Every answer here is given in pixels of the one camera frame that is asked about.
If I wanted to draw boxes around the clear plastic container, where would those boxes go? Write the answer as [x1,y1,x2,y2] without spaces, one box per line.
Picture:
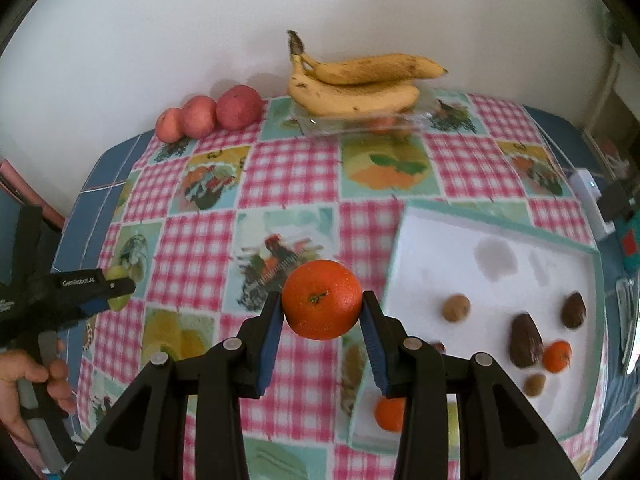
[292,87,436,136]

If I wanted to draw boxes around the white shelf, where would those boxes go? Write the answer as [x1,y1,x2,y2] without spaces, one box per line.
[585,25,640,176]

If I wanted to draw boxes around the small red apple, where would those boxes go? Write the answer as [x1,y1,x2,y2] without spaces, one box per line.
[155,108,186,143]

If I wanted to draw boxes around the white power strip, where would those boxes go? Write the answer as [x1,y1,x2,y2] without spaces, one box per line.
[570,169,613,236]

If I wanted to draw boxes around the large dark avocado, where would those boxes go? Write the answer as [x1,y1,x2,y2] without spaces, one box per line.
[509,312,544,368]

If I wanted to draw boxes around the small dark avocado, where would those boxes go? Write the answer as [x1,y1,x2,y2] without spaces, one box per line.
[560,291,587,330]

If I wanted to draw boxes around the silver metal utensil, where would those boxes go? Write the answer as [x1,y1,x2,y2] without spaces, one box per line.
[615,277,640,376]

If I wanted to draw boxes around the pink checked printed tablecloth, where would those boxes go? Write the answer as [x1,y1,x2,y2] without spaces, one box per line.
[75,87,608,480]

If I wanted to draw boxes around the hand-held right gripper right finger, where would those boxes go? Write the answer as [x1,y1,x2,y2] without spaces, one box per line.
[360,290,561,480]

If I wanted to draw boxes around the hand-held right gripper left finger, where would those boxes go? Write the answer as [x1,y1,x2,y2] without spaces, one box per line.
[72,290,287,480]

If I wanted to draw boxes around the round brown walnut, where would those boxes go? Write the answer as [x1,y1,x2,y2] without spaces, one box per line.
[442,294,472,323]

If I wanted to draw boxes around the teal device with red patch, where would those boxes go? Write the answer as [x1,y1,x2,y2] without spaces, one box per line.
[617,212,640,261]

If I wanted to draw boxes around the white tray with teal rim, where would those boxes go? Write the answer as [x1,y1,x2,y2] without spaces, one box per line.
[347,199,608,458]

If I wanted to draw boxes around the black power adapter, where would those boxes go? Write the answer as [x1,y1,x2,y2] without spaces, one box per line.
[597,180,640,223]

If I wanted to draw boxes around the medium red apple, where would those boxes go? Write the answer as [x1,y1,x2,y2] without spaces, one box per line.
[181,95,218,139]

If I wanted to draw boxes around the yellow banana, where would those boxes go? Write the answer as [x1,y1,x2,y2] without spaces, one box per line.
[287,57,421,116]
[287,30,449,86]

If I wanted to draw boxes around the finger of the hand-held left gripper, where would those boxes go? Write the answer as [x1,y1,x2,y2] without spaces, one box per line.
[102,278,137,297]
[75,296,121,317]

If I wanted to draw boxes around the person's left hand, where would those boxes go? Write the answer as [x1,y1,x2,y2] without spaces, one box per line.
[0,350,76,443]

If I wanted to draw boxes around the large red apple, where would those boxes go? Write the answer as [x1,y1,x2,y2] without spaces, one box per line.
[216,85,264,130]

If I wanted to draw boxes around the green lime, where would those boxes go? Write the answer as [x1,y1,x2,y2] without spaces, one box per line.
[102,265,133,312]

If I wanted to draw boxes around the orange tangerine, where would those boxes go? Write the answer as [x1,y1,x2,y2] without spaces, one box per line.
[281,259,363,341]
[542,340,573,374]
[374,396,407,433]

